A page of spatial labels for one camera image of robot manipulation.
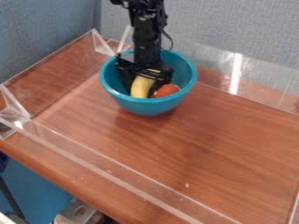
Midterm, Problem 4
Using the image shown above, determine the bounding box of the blue plastic bowl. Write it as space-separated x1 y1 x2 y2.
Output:
99 52 198 116

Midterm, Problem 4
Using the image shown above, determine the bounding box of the red and white toy mushroom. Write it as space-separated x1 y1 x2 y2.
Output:
152 84 180 98

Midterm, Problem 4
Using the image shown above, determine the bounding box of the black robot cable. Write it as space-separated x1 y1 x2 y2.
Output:
160 27 175 52

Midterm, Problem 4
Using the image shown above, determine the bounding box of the grey metal bracket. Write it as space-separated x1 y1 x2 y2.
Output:
53 199 105 224

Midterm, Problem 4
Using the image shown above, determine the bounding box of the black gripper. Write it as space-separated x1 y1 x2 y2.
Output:
109 0 173 98

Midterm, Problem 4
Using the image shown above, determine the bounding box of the clear acrylic barrier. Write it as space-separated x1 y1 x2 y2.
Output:
0 31 299 224

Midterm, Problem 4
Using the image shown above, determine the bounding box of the yellow toy banana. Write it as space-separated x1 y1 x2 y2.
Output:
131 69 161 98

